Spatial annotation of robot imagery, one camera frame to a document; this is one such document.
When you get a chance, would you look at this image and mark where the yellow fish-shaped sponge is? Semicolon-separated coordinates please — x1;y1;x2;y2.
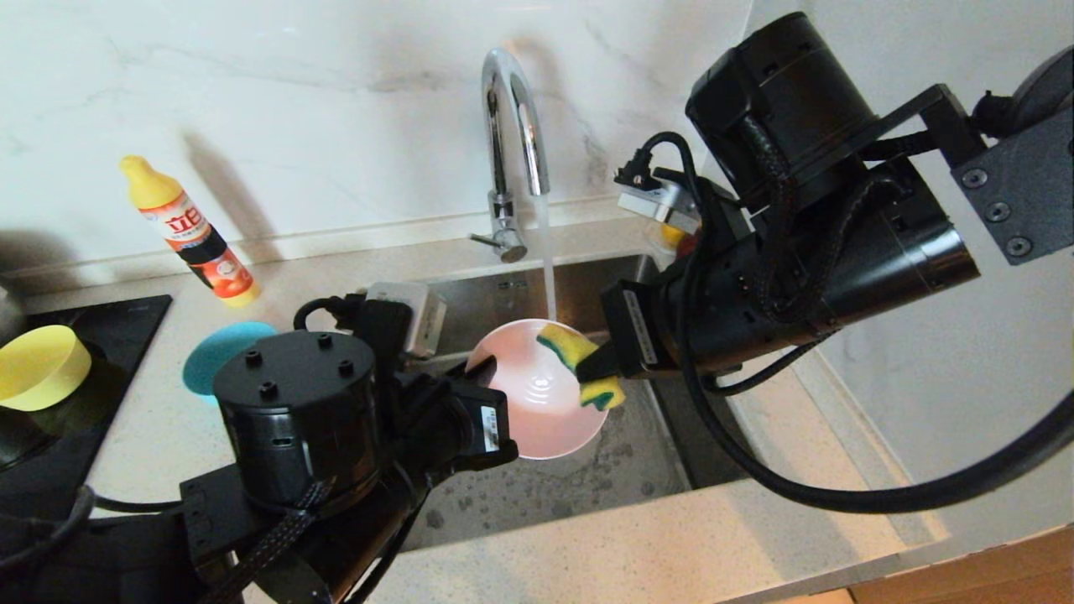
537;323;627;412

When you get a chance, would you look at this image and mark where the pink plastic bowl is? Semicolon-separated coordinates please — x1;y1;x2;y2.
466;319;609;461

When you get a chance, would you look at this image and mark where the orange yellow dish soap bottle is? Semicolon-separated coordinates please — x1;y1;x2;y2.
117;154;259;308

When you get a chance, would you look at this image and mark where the yellow plastic bowl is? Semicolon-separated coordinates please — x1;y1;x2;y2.
0;325;91;412

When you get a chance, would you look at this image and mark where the stainless steel sink basin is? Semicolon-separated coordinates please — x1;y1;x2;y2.
369;254;760;555

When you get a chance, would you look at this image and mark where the black braided right arm sleeve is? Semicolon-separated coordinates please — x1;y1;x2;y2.
738;113;907;324

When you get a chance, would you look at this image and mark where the black braided arm sleeve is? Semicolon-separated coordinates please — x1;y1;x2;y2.
201;478;336;604
738;113;907;324

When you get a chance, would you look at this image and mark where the clear running water stream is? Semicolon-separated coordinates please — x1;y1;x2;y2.
537;195;561;324

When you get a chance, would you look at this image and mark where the black braided left arm sleeve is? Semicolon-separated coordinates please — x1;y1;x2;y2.
201;478;336;604

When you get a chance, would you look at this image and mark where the blue plastic bowl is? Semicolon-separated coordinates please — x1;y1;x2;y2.
182;321;278;404

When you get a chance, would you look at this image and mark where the chrome gooseneck faucet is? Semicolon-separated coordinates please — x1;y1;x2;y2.
467;47;552;264

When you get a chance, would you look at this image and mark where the black induction cooktop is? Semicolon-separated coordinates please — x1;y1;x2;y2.
0;294;172;504

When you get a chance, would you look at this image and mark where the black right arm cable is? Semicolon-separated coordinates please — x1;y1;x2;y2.
638;132;1074;514

